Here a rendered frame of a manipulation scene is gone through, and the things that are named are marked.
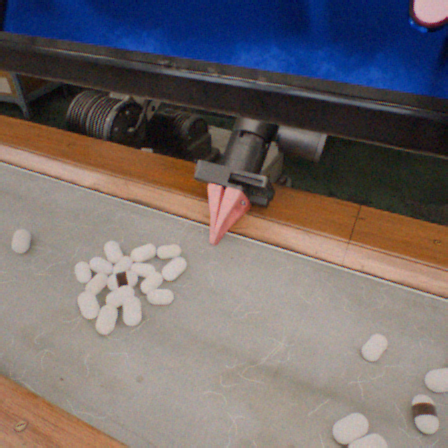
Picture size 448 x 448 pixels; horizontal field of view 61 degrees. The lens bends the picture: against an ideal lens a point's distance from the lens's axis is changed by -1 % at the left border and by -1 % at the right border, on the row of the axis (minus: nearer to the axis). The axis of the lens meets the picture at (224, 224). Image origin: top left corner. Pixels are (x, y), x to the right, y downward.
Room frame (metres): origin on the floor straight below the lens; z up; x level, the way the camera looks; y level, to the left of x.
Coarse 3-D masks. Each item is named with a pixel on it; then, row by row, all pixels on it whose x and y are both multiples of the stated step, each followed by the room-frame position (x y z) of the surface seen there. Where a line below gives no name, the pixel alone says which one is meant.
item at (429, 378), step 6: (432, 372) 0.19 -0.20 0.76; (438, 372) 0.19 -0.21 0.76; (444, 372) 0.19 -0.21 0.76; (426, 378) 0.19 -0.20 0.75; (432, 378) 0.19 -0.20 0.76; (438, 378) 0.18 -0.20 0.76; (444, 378) 0.18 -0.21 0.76; (426, 384) 0.18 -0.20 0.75; (432, 384) 0.18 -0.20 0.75; (438, 384) 0.18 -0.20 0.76; (444, 384) 0.18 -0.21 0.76; (432, 390) 0.18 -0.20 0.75; (438, 390) 0.18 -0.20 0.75; (444, 390) 0.18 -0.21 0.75
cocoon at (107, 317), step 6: (108, 306) 0.27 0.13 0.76; (114, 306) 0.27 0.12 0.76; (102, 312) 0.26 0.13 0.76; (108, 312) 0.26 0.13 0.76; (114, 312) 0.27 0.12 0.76; (102, 318) 0.25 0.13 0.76; (108, 318) 0.25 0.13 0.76; (114, 318) 0.26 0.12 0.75; (96, 324) 0.25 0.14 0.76; (102, 324) 0.25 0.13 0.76; (108, 324) 0.25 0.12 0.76; (114, 324) 0.25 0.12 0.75; (102, 330) 0.24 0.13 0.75; (108, 330) 0.24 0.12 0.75
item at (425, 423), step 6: (420, 396) 0.17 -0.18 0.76; (426, 396) 0.17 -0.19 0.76; (414, 402) 0.16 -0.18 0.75; (432, 402) 0.16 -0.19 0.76; (420, 420) 0.15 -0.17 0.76; (426, 420) 0.15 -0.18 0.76; (432, 420) 0.15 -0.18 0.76; (420, 426) 0.14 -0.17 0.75; (426, 426) 0.14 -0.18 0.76; (432, 426) 0.14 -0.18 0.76; (426, 432) 0.14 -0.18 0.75; (432, 432) 0.14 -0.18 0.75
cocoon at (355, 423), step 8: (352, 416) 0.15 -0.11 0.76; (360, 416) 0.15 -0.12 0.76; (336, 424) 0.14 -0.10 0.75; (344, 424) 0.14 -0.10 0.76; (352, 424) 0.14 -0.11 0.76; (360, 424) 0.14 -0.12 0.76; (336, 432) 0.14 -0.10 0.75; (344, 432) 0.14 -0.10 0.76; (352, 432) 0.14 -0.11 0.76; (360, 432) 0.14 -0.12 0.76; (344, 440) 0.13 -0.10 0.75; (352, 440) 0.13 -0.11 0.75
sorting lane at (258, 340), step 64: (0, 192) 0.52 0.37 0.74; (64, 192) 0.52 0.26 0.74; (0, 256) 0.37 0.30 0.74; (64, 256) 0.37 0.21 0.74; (192, 256) 0.37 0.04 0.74; (256, 256) 0.37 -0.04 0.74; (0, 320) 0.26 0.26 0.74; (64, 320) 0.27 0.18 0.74; (192, 320) 0.27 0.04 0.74; (256, 320) 0.27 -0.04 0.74; (320, 320) 0.27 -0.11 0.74; (384, 320) 0.27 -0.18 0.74; (64, 384) 0.19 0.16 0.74; (128, 384) 0.19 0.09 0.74; (192, 384) 0.19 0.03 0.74; (256, 384) 0.19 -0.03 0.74; (320, 384) 0.19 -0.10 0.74; (384, 384) 0.19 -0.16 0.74
